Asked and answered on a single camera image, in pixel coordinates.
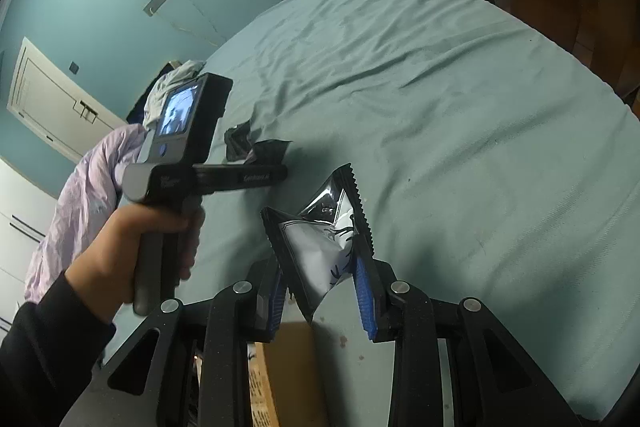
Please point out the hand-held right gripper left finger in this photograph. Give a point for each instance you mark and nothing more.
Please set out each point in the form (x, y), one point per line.
(272, 302)

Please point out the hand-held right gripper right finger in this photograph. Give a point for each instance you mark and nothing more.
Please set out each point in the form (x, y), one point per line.
(364, 302)

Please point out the black snack packet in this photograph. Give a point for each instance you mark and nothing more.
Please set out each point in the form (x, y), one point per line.
(237, 139)
(270, 150)

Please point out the black snack packet antler print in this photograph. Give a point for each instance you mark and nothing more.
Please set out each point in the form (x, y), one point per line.
(310, 252)

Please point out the brown cardboard box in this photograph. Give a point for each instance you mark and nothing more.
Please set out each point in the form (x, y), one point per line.
(290, 377)

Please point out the person's left forearm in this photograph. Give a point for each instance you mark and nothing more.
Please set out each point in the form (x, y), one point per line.
(40, 357)

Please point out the person's left hand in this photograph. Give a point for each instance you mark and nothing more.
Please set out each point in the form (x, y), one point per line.
(110, 257)

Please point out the grey crumpled garment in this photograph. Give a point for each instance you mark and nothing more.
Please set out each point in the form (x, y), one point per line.
(170, 82)

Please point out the dark cloth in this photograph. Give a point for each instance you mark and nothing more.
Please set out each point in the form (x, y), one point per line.
(137, 116)

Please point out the pink duvet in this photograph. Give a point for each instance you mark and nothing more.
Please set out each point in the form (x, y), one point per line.
(85, 192)

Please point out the white door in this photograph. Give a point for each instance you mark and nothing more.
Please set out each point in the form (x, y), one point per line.
(45, 102)

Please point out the grey wall switch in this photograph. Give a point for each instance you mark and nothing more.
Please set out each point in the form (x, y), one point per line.
(74, 67)

